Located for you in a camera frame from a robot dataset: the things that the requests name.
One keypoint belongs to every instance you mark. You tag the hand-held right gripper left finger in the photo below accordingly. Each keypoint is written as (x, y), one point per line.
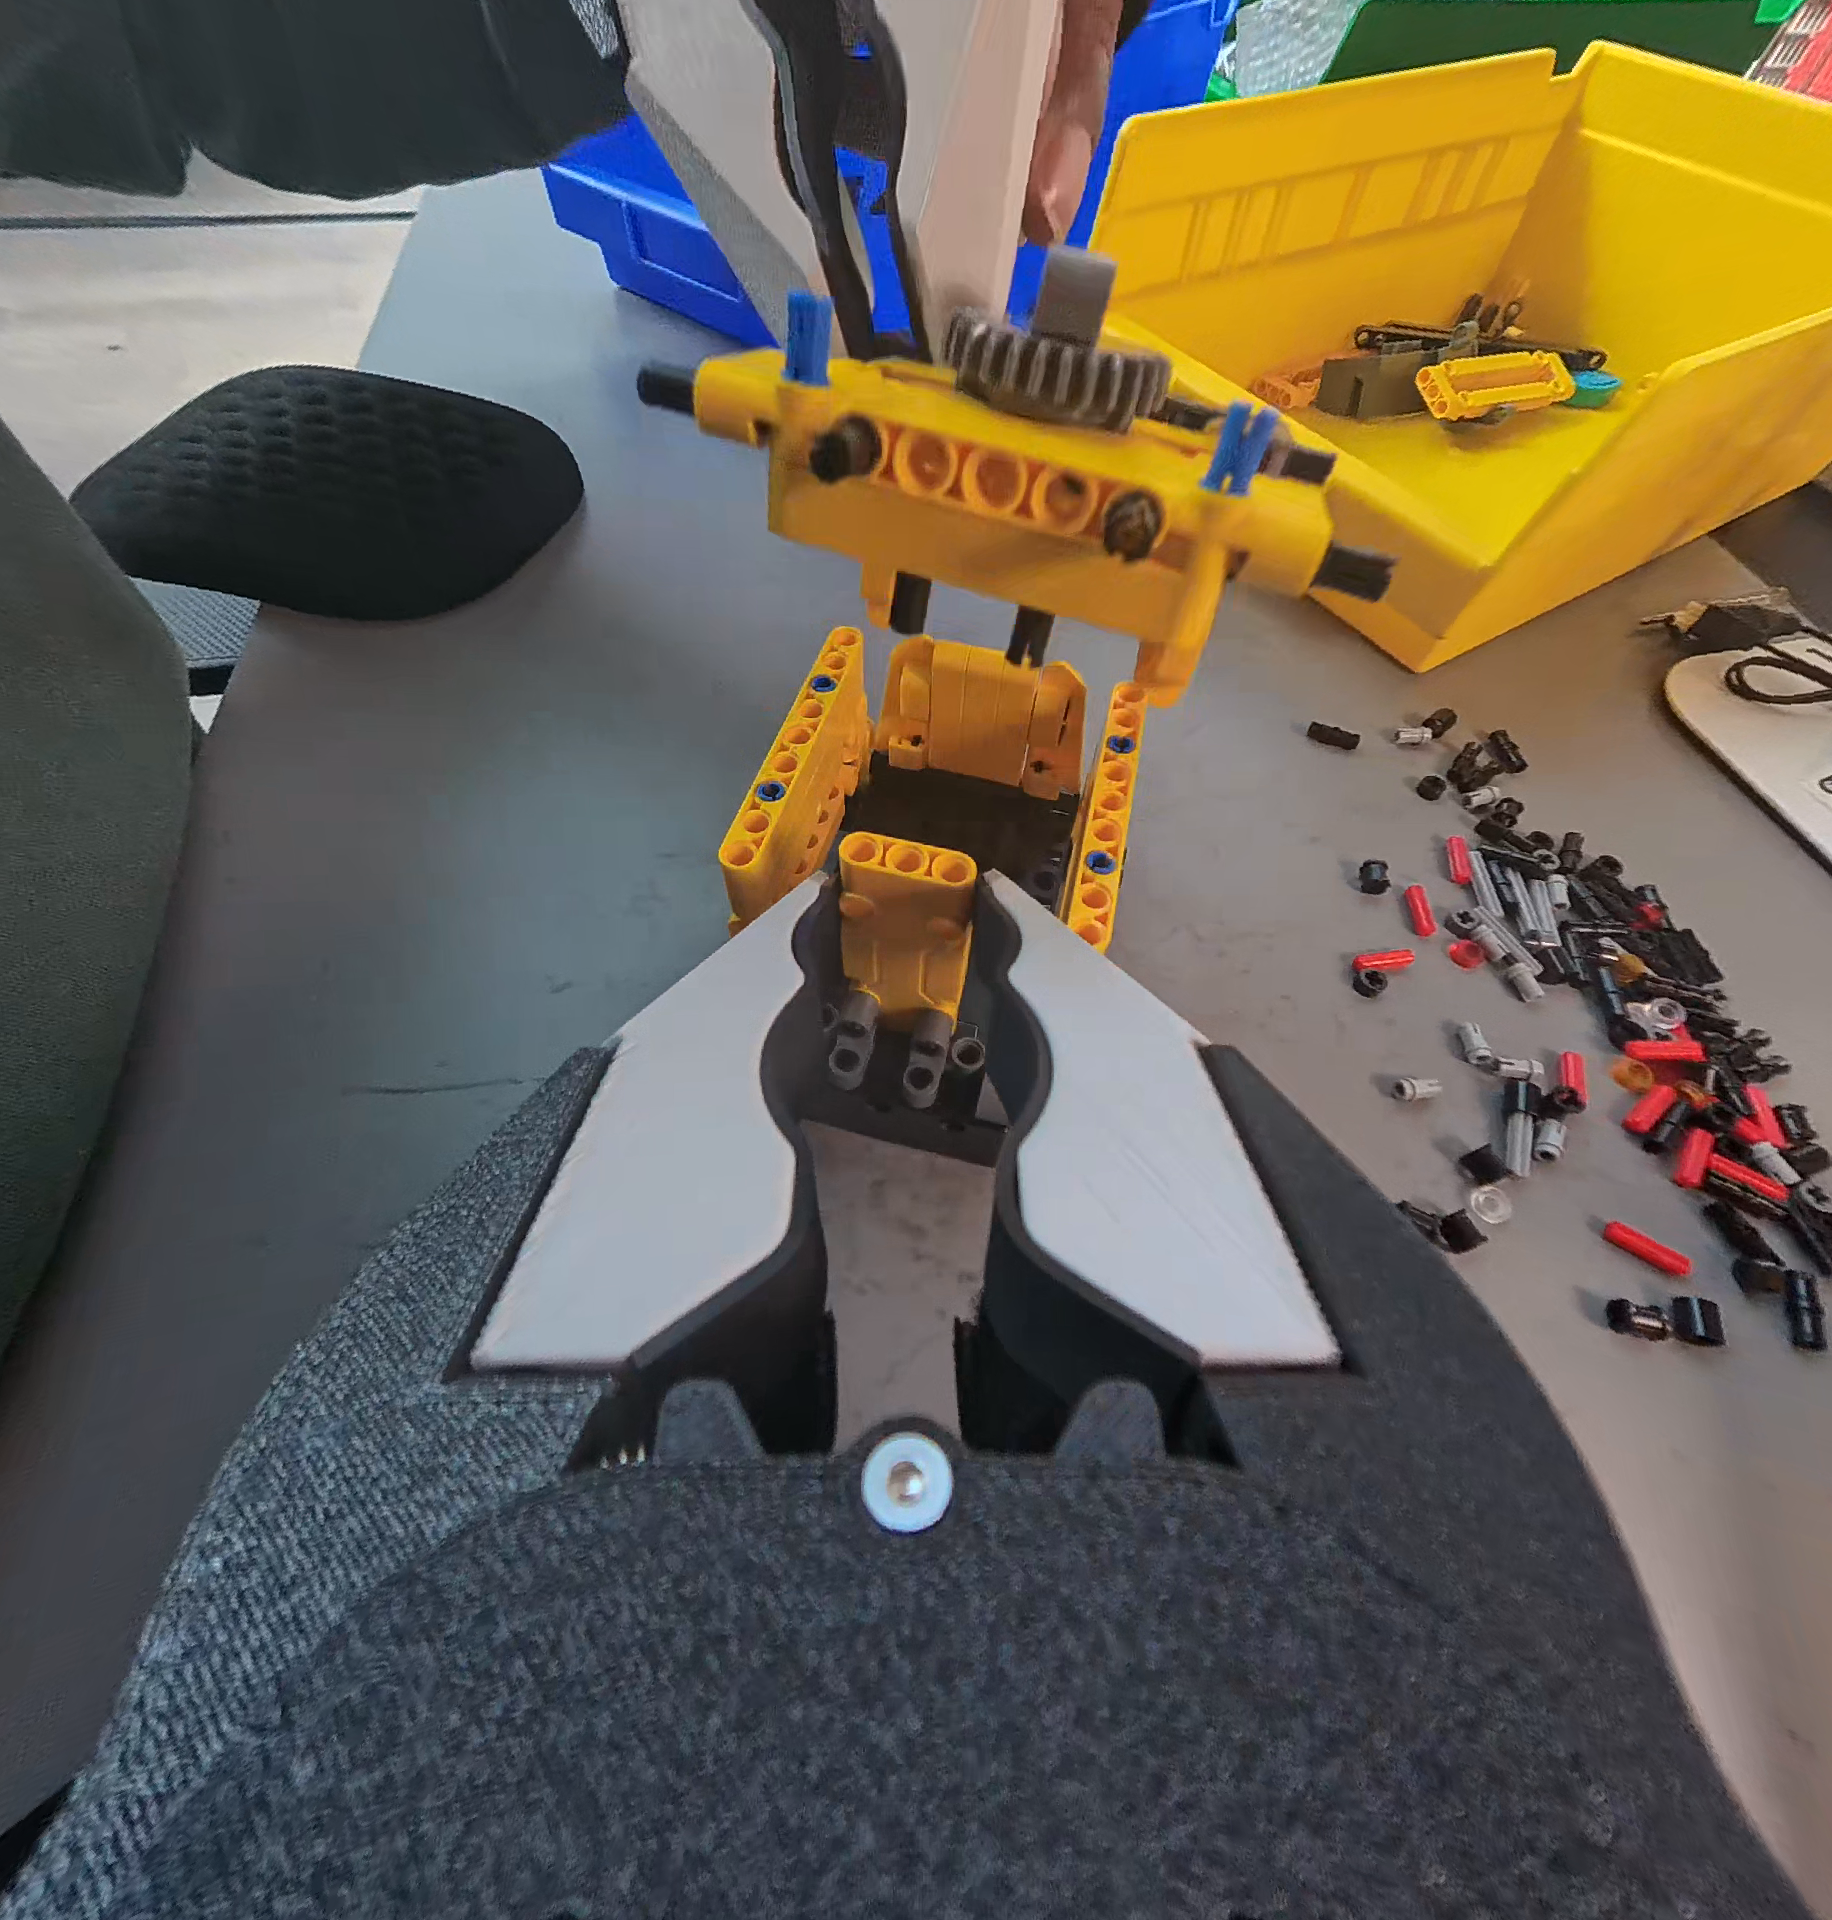
(645, 1200)

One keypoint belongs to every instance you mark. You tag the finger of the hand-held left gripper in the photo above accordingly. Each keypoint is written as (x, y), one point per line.
(983, 135)
(690, 91)

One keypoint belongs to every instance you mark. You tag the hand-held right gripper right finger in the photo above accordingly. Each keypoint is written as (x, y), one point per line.
(1141, 1200)

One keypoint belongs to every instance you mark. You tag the yellow black lego model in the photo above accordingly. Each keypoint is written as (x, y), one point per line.
(901, 931)

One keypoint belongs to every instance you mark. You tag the yellow lego gear subassembly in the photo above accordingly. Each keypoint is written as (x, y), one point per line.
(1005, 510)

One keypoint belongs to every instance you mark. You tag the orange lego piece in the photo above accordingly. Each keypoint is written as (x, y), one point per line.
(1283, 393)

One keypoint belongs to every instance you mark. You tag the olive lego block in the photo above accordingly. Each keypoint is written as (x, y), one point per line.
(1366, 386)

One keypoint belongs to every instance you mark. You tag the black lego links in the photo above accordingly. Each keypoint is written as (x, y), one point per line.
(1456, 333)

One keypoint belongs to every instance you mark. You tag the pile of small lego pins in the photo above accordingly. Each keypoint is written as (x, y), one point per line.
(1650, 1111)

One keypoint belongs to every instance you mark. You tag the teal lego piece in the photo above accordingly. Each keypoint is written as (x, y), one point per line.
(1600, 393)

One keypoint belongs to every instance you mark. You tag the person's left hand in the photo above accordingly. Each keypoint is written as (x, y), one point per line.
(1078, 135)

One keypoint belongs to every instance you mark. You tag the blue plastic bin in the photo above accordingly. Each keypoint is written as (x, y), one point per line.
(630, 225)

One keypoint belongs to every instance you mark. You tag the green plastic bin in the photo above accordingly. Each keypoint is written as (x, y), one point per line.
(1456, 36)

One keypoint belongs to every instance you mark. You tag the black chair armrest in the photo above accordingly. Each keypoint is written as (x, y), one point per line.
(330, 496)

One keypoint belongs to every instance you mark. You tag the large yellow open bin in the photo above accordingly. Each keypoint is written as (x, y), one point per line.
(1530, 510)

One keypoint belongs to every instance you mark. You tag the white book stand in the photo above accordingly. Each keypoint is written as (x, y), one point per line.
(1755, 766)

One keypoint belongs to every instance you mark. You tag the black plug adapter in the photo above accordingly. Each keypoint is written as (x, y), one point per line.
(1725, 617)

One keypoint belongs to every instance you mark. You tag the stack of coloured bins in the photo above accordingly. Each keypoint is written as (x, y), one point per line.
(1815, 45)

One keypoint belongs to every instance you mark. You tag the yellow lego frame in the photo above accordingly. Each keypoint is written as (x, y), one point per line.
(1493, 386)

